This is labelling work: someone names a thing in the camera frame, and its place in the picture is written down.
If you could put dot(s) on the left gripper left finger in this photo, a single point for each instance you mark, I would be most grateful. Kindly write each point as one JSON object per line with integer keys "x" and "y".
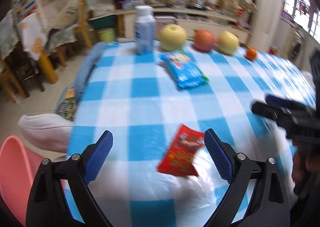
{"x": 47, "y": 203}

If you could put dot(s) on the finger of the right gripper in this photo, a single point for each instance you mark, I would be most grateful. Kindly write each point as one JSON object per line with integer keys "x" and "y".
{"x": 287, "y": 104}

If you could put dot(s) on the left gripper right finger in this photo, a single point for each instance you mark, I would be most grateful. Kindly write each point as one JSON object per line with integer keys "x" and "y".
{"x": 269, "y": 204}

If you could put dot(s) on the red snack wrapper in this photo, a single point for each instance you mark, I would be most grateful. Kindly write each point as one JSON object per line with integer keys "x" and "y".
{"x": 178, "y": 160}

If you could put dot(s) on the pink plastic trash bin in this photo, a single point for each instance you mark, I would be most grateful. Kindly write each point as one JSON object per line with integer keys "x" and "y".
{"x": 19, "y": 165}

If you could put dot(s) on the green trash bin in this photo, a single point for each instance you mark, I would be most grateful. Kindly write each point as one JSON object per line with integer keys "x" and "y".
{"x": 107, "y": 35}

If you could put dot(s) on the person right hand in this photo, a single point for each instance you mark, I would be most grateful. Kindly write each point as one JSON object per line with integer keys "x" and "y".
{"x": 305, "y": 170}

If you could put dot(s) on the small orange tangerine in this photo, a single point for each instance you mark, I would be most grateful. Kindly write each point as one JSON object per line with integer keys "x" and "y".
{"x": 251, "y": 54}

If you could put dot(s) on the grey cushioned chair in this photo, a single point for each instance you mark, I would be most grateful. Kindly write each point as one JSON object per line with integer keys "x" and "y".
{"x": 47, "y": 131}

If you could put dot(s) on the small yellow pear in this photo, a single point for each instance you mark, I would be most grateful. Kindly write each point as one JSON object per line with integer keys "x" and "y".
{"x": 227, "y": 43}

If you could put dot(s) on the blue snack packet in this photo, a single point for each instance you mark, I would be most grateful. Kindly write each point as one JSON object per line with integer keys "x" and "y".
{"x": 183, "y": 69}

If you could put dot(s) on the red apple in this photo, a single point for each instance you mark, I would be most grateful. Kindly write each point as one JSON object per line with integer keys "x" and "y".
{"x": 204, "y": 40}

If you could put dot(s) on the owl pattern cushion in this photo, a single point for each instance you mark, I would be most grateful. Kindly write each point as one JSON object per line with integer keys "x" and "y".
{"x": 66, "y": 105}

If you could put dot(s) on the white tv cabinet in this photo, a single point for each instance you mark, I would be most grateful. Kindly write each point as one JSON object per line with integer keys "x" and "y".
{"x": 189, "y": 19}

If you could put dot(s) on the large yellow pear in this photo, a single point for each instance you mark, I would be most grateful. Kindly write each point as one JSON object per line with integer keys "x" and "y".
{"x": 172, "y": 37}

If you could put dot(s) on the dark wooden chair with cover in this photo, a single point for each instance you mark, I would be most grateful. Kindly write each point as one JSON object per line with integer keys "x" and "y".
{"x": 17, "y": 68}

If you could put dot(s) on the blue white checkered tablecloth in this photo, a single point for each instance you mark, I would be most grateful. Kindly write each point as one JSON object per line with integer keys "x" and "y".
{"x": 134, "y": 97}

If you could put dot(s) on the upright white blue bottle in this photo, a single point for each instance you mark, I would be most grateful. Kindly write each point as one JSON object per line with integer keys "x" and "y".
{"x": 145, "y": 29}

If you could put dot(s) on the blue cushioned chair back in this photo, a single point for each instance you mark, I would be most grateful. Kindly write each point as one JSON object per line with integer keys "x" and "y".
{"x": 86, "y": 68}

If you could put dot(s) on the wooden dining table with cloth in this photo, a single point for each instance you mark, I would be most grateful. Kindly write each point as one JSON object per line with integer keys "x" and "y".
{"x": 34, "y": 36}

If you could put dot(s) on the wooden chair near cabinet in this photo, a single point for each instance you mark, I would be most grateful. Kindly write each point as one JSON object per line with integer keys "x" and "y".
{"x": 60, "y": 39}

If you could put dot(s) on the white rice sack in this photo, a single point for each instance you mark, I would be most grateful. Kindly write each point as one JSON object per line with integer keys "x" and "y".
{"x": 102, "y": 7}

